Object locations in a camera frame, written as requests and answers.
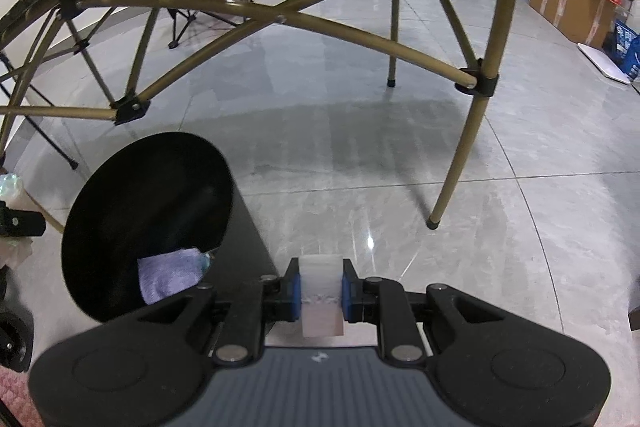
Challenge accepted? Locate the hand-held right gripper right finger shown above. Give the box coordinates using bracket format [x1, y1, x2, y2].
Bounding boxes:
[341, 258, 506, 365]

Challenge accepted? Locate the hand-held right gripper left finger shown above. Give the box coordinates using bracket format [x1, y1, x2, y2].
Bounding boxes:
[137, 257, 303, 365]

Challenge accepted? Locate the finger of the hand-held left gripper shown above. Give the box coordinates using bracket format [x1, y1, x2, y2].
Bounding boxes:
[0, 202, 47, 238]

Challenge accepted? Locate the white foam block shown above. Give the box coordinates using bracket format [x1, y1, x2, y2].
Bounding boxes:
[298, 254, 346, 339]

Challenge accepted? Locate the iridescent plastic wrap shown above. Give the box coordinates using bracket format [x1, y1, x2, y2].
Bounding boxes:
[0, 173, 33, 268]

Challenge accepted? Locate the black trash bin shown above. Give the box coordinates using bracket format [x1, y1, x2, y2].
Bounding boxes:
[61, 132, 281, 348]

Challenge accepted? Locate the blue purple plush toy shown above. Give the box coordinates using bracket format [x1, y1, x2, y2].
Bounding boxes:
[137, 248, 206, 305]

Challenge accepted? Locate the pink fuzzy fabric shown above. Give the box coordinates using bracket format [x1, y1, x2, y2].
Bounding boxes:
[0, 364, 46, 427]

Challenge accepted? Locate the dark wooden furniture leg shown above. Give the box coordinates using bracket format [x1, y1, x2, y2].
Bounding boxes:
[627, 274, 640, 338]

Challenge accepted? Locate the tan folding table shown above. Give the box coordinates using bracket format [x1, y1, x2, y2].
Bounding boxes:
[0, 0, 640, 230]

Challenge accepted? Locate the white bathroom scale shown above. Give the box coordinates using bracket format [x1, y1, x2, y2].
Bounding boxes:
[577, 43, 631, 84]

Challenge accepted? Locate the blue printed bag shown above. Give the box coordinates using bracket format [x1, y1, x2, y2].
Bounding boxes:
[612, 19, 640, 82]

